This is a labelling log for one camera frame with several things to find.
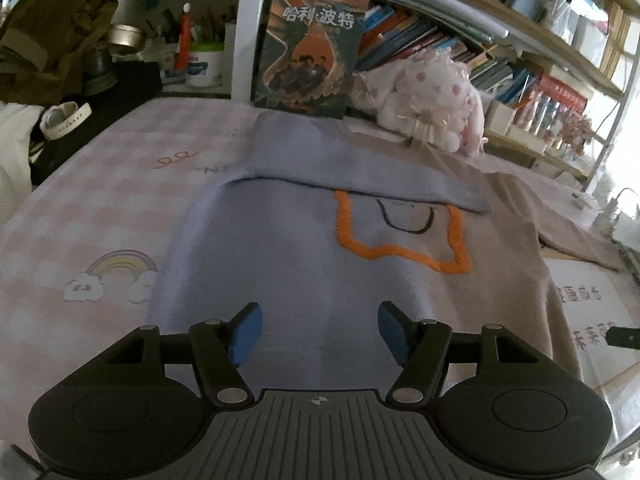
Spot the white wristwatch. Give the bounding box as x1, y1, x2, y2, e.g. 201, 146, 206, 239
39, 102, 93, 140

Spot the white power strip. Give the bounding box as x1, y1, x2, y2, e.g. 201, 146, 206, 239
596, 187, 640, 242

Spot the white paper with pink text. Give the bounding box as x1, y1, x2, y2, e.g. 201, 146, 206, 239
542, 256, 640, 391

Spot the row of small bottles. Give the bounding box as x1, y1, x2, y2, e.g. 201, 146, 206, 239
512, 85, 593, 153

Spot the white plastic tub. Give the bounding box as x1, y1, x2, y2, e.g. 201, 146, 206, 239
185, 42, 225, 89

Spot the white shelf rack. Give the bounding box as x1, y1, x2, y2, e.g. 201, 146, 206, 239
95, 0, 640, 196

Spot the white cloth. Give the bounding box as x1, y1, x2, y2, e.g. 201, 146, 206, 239
0, 102, 47, 226

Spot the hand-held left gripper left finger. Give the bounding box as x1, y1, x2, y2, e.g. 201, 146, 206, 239
101, 302, 264, 406

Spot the blue sweater with orange trim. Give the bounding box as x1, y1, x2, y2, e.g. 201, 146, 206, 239
146, 110, 493, 395

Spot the pink white plush bunny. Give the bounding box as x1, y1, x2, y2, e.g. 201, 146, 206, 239
349, 50, 489, 157

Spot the pink checked bedsheet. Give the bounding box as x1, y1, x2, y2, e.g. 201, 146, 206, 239
0, 96, 352, 457

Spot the dark glass jar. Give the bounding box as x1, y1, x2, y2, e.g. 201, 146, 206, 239
81, 47, 119, 97

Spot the red and white bottle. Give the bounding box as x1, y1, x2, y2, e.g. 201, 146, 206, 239
173, 2, 194, 72

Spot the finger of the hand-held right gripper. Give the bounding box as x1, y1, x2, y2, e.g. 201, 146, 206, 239
604, 327, 640, 348

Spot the row of books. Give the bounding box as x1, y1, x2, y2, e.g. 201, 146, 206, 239
356, 4, 535, 107

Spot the dark illustrated book box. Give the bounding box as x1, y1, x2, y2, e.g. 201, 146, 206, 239
250, 0, 372, 121

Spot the olive green jacket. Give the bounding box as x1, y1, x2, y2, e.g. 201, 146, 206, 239
0, 0, 119, 106

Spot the round metal tin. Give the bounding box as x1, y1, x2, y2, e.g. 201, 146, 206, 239
107, 24, 146, 56

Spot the beige garment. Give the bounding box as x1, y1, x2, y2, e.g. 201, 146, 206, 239
344, 124, 625, 397

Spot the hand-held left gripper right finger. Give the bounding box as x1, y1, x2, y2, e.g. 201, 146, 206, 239
377, 300, 562, 406

